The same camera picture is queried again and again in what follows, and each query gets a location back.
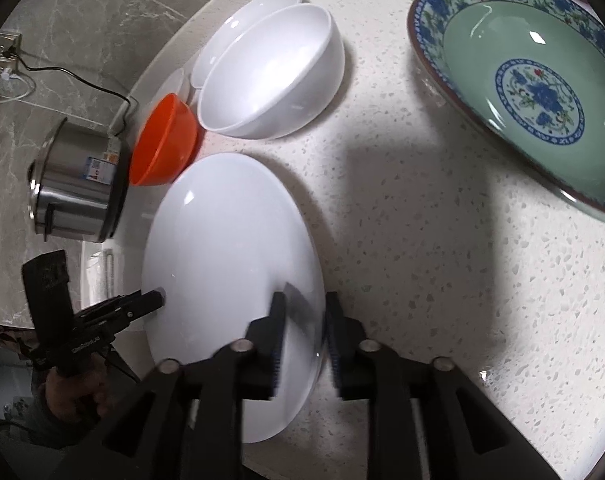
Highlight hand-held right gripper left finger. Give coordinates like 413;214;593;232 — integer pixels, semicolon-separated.
57;291;288;480

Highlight wall power outlet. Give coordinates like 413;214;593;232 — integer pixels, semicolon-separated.
0;31;23;80

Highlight stainless steel rice cooker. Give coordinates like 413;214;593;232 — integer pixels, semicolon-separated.
28;117;133;243

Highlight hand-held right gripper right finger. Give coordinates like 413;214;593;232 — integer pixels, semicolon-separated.
323;292;558;480

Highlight large white plate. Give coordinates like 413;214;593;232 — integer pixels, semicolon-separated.
141;152;327;443

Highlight white bowl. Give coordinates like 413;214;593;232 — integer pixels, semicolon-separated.
197;4;345;140
190;0;304;86

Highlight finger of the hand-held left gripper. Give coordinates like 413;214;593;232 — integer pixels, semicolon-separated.
79;309;136;335
95;288;164;318

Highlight green floral plate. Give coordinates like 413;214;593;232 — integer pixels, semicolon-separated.
407;0;605;226

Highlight orange bowl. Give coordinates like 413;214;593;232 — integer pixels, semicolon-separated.
129;92;206;187

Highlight person's left hand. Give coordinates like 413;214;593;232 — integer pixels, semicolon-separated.
43;354;109;422

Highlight pink patterned cloth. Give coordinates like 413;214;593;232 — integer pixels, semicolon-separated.
0;324;34;343

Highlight black power cable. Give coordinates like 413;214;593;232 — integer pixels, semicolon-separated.
10;47;136;137

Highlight white folded cloth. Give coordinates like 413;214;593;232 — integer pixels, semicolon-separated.
84;246;148;311

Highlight white cable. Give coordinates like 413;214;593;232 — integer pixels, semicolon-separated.
0;71;36;104

